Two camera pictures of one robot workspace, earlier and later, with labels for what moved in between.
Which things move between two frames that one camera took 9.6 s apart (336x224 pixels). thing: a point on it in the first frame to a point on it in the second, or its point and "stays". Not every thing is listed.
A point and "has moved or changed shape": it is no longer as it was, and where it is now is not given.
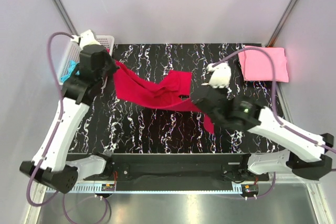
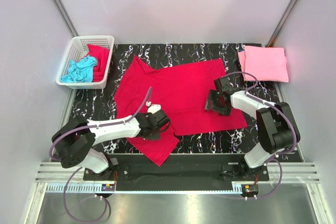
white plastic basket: [73, 52] stays
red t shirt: [166, 94] has moved or changed shape
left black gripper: [113, 67] to [155, 137]
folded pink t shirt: [256, 65] stays
